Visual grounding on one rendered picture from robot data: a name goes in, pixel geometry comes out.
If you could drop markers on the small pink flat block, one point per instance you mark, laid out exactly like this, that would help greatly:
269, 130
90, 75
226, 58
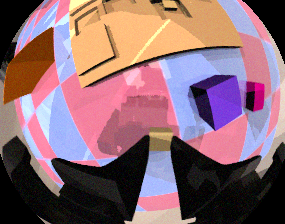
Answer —
255, 96

